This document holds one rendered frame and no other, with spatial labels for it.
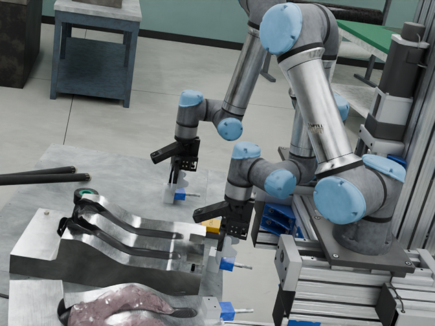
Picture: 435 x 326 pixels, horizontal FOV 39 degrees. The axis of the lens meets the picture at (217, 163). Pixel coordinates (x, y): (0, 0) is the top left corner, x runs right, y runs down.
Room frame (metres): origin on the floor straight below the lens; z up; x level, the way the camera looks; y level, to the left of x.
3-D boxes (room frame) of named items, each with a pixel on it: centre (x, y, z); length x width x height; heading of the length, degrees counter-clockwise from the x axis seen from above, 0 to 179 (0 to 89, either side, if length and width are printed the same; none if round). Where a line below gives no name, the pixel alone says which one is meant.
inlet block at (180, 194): (1.92, 0.10, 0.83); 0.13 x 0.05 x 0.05; 105
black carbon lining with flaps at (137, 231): (1.46, 0.23, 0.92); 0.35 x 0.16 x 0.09; 93
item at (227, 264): (1.53, -0.09, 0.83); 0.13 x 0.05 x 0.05; 87
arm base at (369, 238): (1.43, -0.41, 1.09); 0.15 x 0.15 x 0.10
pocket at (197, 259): (1.42, 0.01, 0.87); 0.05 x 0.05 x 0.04; 3
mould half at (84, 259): (1.47, 0.24, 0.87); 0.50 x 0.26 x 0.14; 93
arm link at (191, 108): (1.92, 0.12, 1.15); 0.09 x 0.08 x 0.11; 107
